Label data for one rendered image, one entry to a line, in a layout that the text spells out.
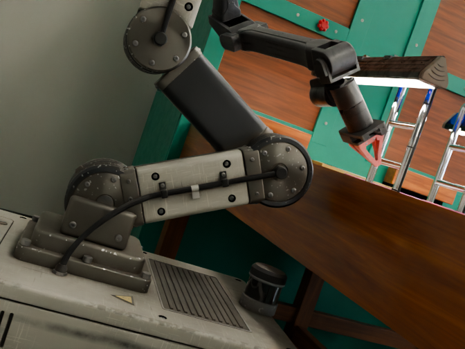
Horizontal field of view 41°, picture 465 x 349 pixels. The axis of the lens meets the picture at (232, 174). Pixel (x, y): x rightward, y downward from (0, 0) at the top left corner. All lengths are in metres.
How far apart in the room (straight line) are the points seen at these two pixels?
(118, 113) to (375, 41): 1.24
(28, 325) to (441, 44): 2.02
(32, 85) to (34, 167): 0.37
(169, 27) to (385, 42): 1.51
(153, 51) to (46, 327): 0.45
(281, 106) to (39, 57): 1.17
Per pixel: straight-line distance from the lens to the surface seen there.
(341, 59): 1.31
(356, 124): 1.34
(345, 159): 2.39
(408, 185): 2.48
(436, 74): 1.60
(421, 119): 1.86
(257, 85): 2.23
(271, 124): 2.18
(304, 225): 1.21
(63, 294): 0.93
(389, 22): 2.46
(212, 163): 1.05
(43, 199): 3.00
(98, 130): 2.97
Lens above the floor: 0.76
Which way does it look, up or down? 3 degrees down
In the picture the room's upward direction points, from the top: 19 degrees clockwise
